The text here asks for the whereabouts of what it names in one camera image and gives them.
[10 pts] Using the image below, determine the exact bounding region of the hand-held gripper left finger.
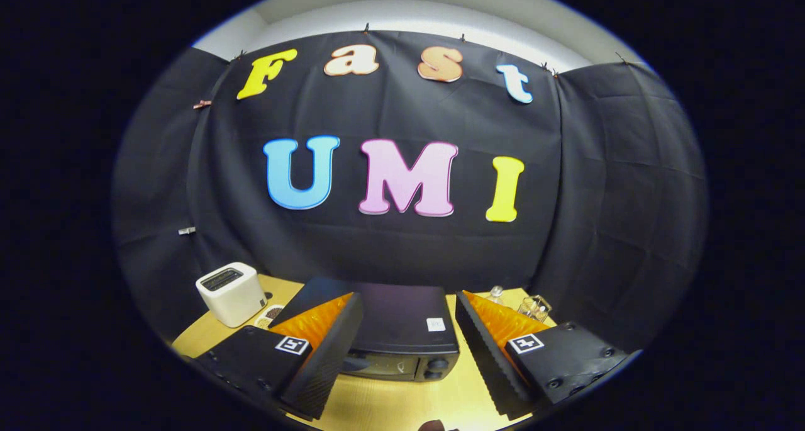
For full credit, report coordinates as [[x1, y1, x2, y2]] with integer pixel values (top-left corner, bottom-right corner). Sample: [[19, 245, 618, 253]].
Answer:
[[194, 291, 365, 422]]

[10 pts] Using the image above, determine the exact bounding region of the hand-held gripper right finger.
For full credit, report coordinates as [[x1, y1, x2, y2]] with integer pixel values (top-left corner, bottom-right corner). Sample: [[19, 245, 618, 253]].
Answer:
[[455, 289, 630, 419]]

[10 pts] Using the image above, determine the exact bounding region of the black toaster oven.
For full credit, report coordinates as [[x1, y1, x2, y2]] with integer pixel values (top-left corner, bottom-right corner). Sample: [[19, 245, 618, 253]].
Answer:
[[269, 276, 461, 383]]

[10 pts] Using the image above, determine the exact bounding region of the white toaster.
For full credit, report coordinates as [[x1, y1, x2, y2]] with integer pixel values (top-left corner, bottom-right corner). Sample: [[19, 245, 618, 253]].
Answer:
[[195, 262, 267, 328]]

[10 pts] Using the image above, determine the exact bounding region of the small dish of beans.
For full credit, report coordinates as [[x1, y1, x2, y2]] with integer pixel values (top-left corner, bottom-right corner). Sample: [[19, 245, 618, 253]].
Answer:
[[255, 304, 286, 330]]

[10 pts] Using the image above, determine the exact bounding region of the wire basket holder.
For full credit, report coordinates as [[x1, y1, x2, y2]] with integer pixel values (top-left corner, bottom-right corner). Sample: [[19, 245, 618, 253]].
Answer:
[[518, 294, 553, 323]]

